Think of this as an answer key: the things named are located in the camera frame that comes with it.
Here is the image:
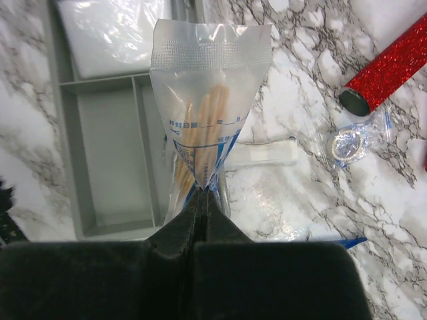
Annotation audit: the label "white gauze pad bag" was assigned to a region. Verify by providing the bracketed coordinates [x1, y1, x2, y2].
[56, 1, 172, 79]

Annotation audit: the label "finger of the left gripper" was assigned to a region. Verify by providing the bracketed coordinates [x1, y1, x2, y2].
[0, 178, 28, 248]

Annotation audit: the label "flat white bandage packet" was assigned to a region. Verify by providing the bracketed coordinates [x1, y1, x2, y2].
[224, 139, 298, 171]

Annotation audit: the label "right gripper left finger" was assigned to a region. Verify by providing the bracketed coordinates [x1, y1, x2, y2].
[1, 189, 197, 319]

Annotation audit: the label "tape roll in wrapper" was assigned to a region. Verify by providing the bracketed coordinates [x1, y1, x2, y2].
[316, 105, 395, 169]

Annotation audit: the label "cotton swabs bag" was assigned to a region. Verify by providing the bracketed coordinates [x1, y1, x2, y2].
[149, 19, 272, 220]

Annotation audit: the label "blue plastic tweezers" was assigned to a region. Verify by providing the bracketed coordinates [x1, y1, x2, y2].
[328, 237, 368, 250]

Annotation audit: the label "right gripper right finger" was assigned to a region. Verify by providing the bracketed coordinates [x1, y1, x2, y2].
[195, 190, 367, 319]

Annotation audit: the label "red glitter microphone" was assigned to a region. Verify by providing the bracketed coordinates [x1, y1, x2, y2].
[338, 15, 426, 117]

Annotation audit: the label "grey plastic divided tray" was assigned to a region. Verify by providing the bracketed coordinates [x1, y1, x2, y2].
[41, 1, 203, 240]

